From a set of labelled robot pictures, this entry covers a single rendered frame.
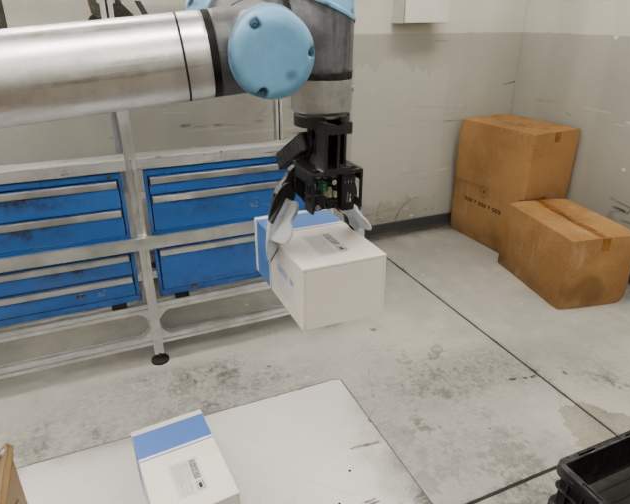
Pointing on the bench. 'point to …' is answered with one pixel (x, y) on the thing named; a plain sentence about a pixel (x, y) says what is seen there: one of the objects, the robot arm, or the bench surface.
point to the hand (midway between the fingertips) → (314, 250)
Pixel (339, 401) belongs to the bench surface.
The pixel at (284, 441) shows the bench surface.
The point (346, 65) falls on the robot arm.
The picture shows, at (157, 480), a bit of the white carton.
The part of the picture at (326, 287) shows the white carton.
